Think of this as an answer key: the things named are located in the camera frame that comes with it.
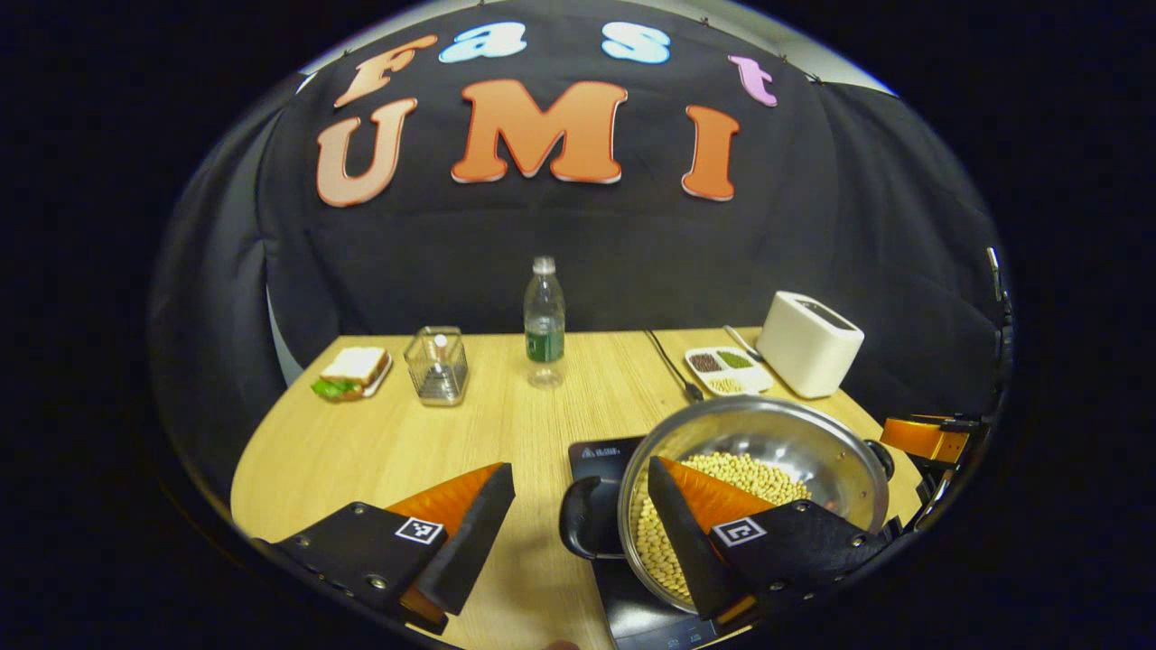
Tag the white divided bean dish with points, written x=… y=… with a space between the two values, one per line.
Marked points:
x=727 y=372

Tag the small white plate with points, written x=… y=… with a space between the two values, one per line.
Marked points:
x=383 y=375

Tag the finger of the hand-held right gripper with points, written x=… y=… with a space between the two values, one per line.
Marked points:
x=926 y=440

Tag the clear plastic water bottle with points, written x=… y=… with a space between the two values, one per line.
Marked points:
x=545 y=325

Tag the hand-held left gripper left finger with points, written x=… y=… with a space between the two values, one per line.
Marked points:
x=474 y=542

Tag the pile of soybeans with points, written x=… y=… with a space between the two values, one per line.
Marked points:
x=750 y=474

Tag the white spoon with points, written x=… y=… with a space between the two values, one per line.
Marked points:
x=742 y=341

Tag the pale stick in holder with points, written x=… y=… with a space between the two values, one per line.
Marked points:
x=441 y=348

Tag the stainless steel pot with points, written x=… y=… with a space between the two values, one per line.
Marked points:
x=768 y=429

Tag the sandwich with lettuce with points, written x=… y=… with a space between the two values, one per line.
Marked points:
x=352 y=368

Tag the white toaster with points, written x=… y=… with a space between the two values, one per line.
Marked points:
x=808 y=348

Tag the black induction cooktop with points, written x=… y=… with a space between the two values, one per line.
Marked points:
x=596 y=456

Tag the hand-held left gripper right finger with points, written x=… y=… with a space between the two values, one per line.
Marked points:
x=691 y=542

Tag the row of backdrop clips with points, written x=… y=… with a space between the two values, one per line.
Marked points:
x=781 y=59

